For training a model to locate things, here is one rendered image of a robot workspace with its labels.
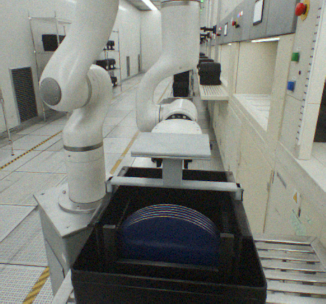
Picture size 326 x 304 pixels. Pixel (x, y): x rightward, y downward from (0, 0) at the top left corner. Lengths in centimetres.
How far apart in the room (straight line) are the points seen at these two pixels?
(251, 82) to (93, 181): 189
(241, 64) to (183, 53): 185
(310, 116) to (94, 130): 68
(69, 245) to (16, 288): 103
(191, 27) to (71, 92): 34
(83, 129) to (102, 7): 33
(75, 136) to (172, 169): 42
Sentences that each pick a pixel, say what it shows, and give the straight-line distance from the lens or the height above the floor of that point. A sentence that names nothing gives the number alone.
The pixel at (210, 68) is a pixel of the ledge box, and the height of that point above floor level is 100.
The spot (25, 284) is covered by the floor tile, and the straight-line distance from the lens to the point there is 184.
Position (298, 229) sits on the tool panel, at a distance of 102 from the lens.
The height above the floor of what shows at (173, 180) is 102.
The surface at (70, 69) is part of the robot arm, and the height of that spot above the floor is 118.
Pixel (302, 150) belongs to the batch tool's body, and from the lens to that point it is 102.
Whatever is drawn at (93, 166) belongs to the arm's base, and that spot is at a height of 89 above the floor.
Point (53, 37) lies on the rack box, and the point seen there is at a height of 140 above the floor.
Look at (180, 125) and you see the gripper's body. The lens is 54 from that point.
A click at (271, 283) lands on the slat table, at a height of 76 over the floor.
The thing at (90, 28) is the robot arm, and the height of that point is 128.
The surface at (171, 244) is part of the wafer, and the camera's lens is 45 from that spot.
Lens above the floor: 123
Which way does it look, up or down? 19 degrees down
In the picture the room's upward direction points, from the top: straight up
